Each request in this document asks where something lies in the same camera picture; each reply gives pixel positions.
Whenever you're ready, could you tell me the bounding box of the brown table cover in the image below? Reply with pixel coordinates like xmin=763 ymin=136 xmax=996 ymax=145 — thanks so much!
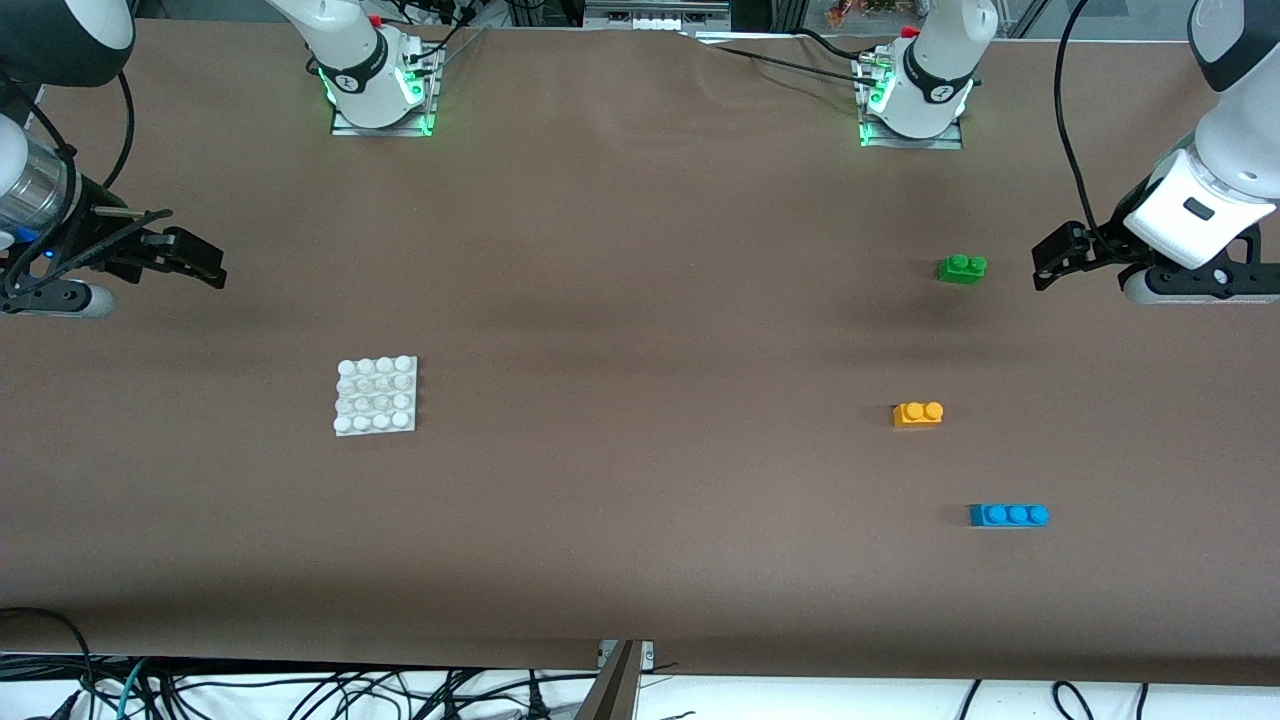
xmin=0 ymin=18 xmax=1280 ymax=691

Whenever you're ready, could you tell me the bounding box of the black looped floor cable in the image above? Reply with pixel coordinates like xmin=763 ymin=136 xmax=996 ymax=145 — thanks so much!
xmin=0 ymin=606 xmax=98 ymax=720

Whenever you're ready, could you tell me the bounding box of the white power strip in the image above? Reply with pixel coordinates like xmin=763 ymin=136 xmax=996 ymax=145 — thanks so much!
xmin=583 ymin=3 xmax=733 ymax=32

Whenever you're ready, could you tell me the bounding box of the aluminium post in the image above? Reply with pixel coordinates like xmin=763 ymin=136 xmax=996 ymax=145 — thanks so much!
xmin=575 ymin=640 xmax=657 ymax=720

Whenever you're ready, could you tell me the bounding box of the teal floor cable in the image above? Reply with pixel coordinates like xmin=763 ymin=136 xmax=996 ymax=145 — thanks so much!
xmin=112 ymin=657 xmax=153 ymax=720

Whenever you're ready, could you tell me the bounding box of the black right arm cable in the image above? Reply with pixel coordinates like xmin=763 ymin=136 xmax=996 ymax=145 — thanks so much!
xmin=0 ymin=68 xmax=173 ymax=301

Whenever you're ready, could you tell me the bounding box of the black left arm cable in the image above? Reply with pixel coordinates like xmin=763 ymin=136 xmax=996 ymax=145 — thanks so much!
xmin=1054 ymin=0 xmax=1123 ymax=253

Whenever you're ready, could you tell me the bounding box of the blue three-stud block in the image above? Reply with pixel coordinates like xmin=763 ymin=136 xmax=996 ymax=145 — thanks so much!
xmin=968 ymin=503 xmax=1051 ymax=529

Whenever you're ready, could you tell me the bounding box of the black cable on table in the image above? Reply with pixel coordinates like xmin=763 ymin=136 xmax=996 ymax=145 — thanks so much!
xmin=690 ymin=28 xmax=886 ymax=83

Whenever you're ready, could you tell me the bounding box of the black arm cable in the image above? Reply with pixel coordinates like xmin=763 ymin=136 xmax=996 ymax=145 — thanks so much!
xmin=0 ymin=68 xmax=173 ymax=301
xmin=1054 ymin=0 xmax=1123 ymax=253

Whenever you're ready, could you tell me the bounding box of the orange plastic parts pile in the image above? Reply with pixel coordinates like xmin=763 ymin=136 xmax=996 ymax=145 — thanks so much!
xmin=824 ymin=0 xmax=903 ymax=27

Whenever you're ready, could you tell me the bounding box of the white studded base plate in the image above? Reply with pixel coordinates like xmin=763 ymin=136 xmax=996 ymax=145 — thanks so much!
xmin=333 ymin=354 xmax=419 ymax=438

